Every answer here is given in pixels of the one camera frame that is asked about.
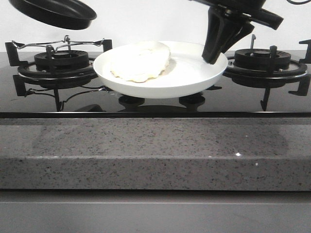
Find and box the white round plate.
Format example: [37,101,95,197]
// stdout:
[93,41,228,99]

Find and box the wire pan reducer ring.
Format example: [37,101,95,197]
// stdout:
[11,34,105,53]

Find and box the grey cabinet front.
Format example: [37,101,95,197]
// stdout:
[0,191,311,233]

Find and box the left black burner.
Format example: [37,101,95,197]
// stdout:
[34,50,89,71]

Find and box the black frying pan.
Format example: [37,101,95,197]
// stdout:
[9,0,97,30]

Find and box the black burner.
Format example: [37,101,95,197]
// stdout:
[233,49,291,70]
[34,50,89,71]

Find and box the fried egg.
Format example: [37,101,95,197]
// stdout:
[110,41,171,83]

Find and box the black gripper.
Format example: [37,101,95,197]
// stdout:
[197,0,283,64]

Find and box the right black burner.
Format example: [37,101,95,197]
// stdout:
[233,49,291,70]

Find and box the black glass gas hob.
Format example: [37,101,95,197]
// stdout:
[0,52,311,118]

